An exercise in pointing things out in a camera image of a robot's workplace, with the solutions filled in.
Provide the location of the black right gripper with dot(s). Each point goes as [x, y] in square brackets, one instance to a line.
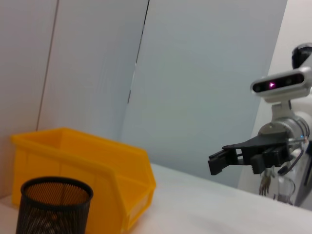
[265, 143]

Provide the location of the black mesh pen cup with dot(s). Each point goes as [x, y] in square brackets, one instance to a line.
[53, 209]

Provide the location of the hanging metal key bunch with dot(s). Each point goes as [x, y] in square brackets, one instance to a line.
[265, 182]

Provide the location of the clear glass cup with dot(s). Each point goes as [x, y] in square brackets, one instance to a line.
[285, 192]

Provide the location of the yellow plastic bin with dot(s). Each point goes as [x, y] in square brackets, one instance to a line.
[73, 156]

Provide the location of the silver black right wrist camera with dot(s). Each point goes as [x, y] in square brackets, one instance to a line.
[278, 84]

